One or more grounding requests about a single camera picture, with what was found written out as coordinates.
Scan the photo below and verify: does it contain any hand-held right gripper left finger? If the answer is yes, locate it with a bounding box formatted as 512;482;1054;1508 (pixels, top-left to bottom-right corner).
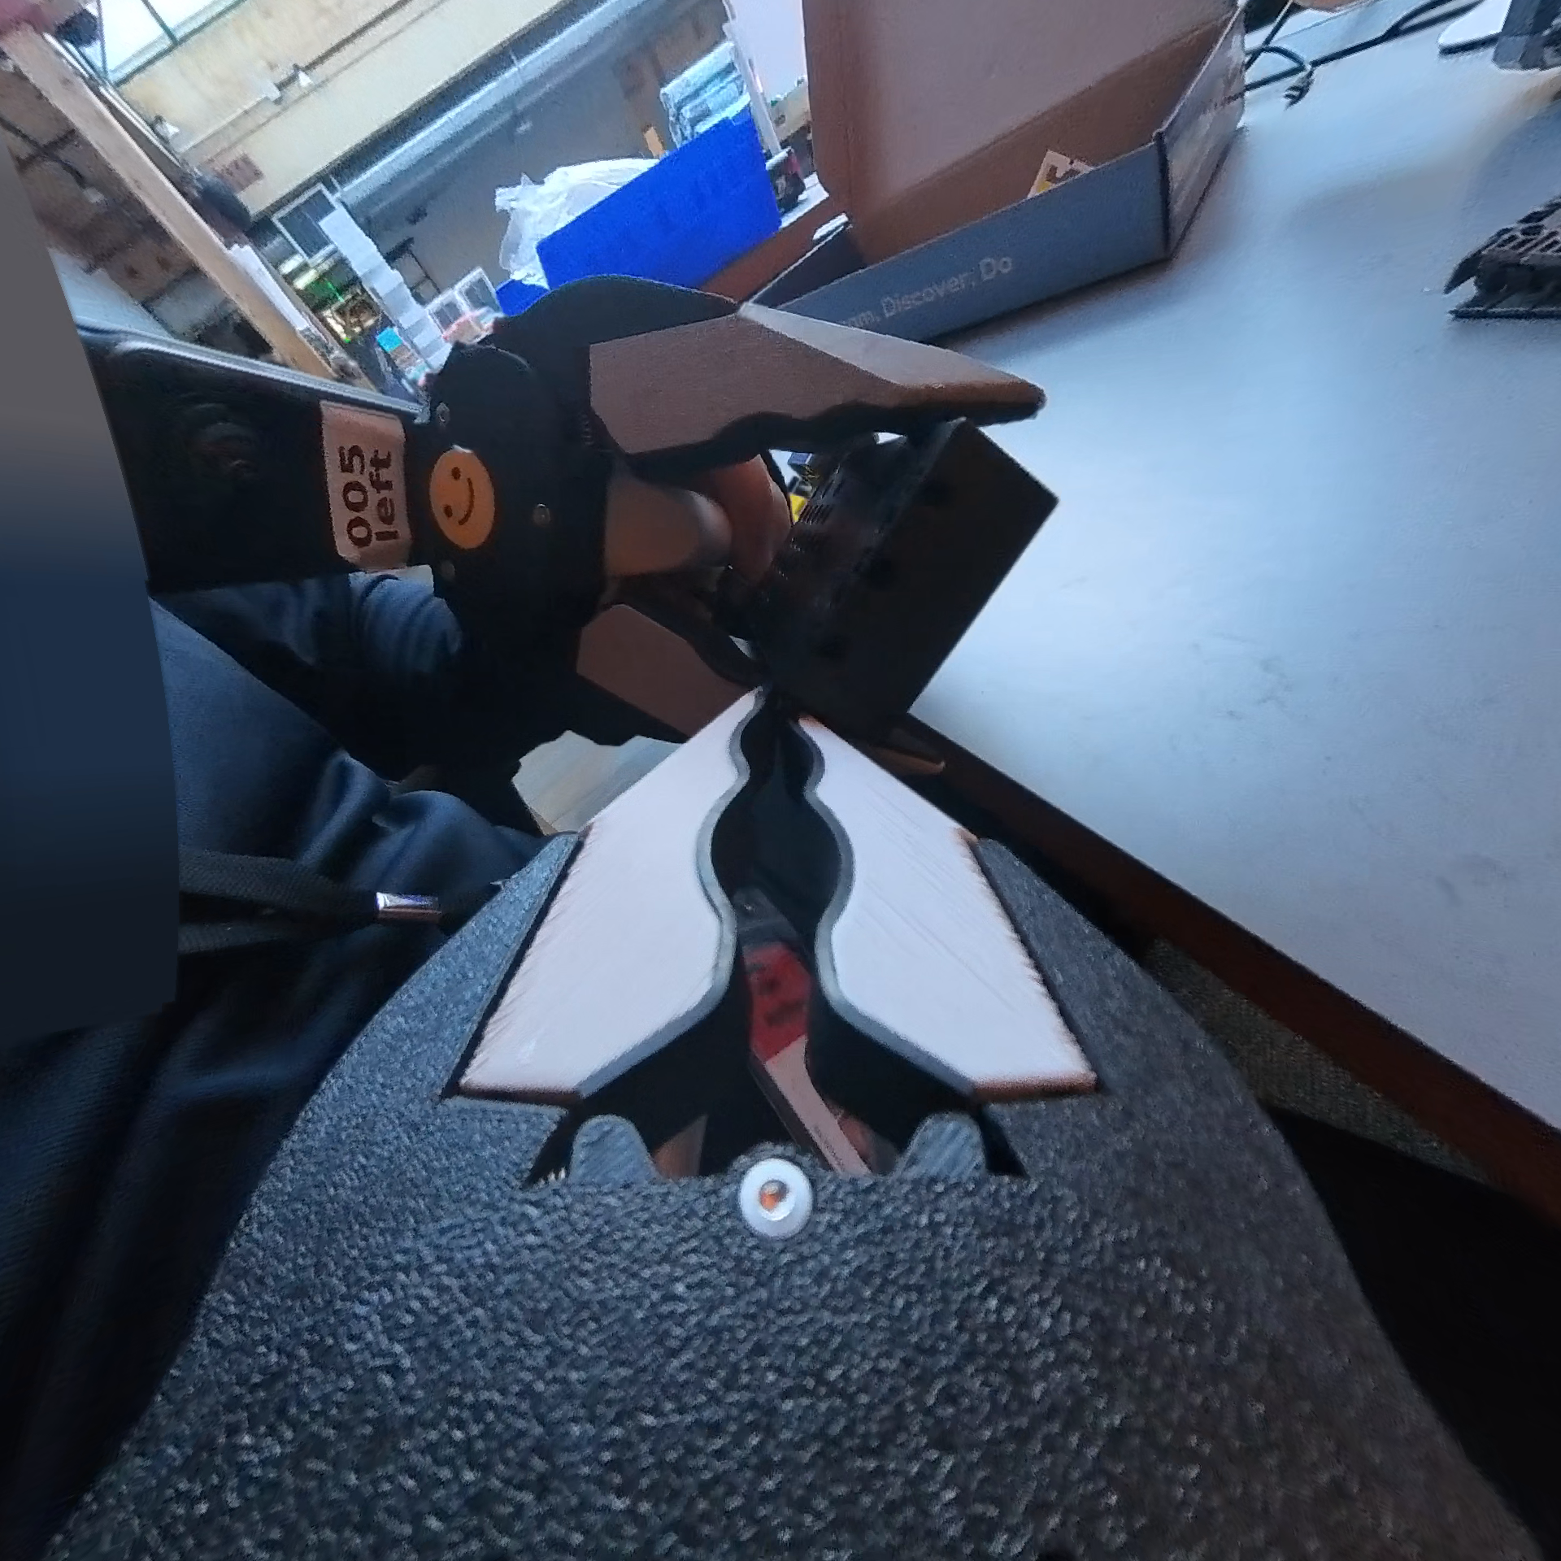
458;696;776;1112

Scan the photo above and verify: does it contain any black perforated brick box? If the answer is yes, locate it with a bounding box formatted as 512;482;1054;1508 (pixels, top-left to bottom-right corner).
733;421;1062;740

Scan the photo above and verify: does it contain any blue plastic bin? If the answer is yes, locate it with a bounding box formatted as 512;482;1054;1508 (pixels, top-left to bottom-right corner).
495;116;785;322

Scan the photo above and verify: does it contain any person's left hand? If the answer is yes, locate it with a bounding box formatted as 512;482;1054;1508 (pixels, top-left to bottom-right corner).
610;461;794;580

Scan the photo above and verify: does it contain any person's left forearm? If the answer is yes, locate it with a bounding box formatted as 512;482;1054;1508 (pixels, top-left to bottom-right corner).
153;571;588;783

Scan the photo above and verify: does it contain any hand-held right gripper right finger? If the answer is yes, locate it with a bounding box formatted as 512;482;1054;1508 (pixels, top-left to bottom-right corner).
794;718;1101;1179

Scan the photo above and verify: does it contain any black cable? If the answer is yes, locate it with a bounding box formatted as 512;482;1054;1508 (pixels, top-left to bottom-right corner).
1242;0;1471;103

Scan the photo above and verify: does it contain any clear badge holder red card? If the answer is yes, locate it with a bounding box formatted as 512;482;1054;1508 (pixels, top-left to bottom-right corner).
735;889;891;1179

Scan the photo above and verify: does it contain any dark blue cardboard box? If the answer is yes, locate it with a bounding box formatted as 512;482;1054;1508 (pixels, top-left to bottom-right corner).
744;0;1249;350

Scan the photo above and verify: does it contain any clear plastic bag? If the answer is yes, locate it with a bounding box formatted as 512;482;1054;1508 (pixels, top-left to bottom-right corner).
495;158;666;281

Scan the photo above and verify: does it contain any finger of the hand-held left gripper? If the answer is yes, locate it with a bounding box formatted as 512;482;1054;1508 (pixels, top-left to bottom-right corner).
573;604;768;742
590;305;1049;461

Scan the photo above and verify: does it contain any wooden post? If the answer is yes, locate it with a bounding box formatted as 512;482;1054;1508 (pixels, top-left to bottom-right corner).
0;25;341;383

